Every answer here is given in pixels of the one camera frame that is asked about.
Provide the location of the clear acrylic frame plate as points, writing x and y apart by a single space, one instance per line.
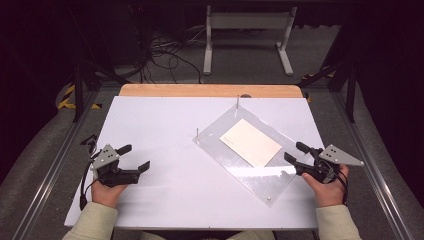
233 160

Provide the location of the metal standoff post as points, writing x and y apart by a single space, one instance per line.
237 101
197 134

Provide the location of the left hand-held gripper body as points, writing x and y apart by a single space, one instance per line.
107 165

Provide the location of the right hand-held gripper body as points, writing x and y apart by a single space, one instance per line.
328 163

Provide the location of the black metal frame leg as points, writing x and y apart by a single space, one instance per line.
78 90
346 86

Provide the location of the cream paper card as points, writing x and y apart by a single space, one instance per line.
250 142

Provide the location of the person's left hand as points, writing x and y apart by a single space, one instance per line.
106 193

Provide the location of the white metal stand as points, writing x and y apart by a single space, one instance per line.
248 23

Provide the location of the white board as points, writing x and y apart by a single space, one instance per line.
156 133

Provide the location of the wooden table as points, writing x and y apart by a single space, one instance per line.
186 90

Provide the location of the person's right hand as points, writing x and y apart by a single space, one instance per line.
328 190

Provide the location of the aluminium rail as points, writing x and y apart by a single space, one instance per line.
373 166
50 170

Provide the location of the yellow black hazard tape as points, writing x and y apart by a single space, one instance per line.
68 98

